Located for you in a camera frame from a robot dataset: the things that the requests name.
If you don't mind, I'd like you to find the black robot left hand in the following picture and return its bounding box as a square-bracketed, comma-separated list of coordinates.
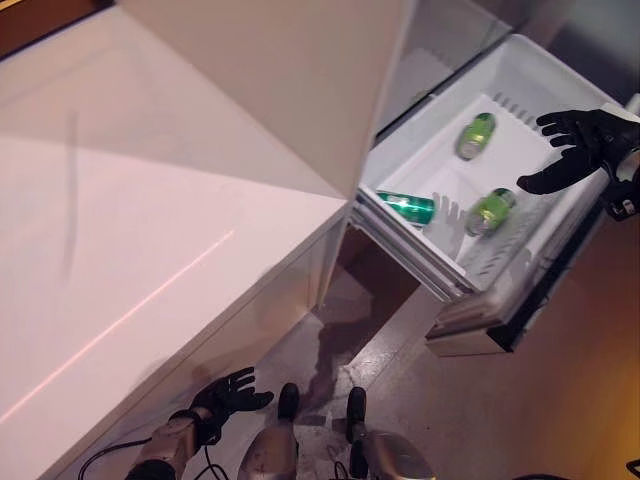
[192, 367, 275, 441]

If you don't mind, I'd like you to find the emerald green silver beer can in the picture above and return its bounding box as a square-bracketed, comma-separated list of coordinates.
[376, 190, 437, 227]

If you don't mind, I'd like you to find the white fridge drawer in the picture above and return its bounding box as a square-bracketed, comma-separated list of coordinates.
[349, 33, 640, 359]

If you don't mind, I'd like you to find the silver robot leg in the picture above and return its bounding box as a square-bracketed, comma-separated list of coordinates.
[344, 386, 437, 480]
[238, 382, 302, 480]

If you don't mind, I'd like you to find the silver robot right leg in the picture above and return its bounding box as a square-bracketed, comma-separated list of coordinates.
[344, 386, 437, 480]

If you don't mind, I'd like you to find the white inner drawer tray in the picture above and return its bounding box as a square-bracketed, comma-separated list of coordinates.
[372, 93, 556, 261]

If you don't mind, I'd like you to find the silver robot left leg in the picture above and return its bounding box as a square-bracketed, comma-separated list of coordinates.
[238, 382, 302, 480]

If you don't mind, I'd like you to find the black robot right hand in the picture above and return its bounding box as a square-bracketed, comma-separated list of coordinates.
[517, 108, 624, 197]

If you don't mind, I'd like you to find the lime green drink can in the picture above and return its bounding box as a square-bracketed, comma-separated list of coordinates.
[455, 111, 499, 162]
[464, 187, 519, 237]

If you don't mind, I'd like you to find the silver fridge body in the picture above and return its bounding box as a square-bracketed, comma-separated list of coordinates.
[372, 0, 640, 141]

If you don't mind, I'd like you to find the white fridge door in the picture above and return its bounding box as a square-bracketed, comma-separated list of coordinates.
[0, 7, 351, 480]
[115, 0, 417, 202]

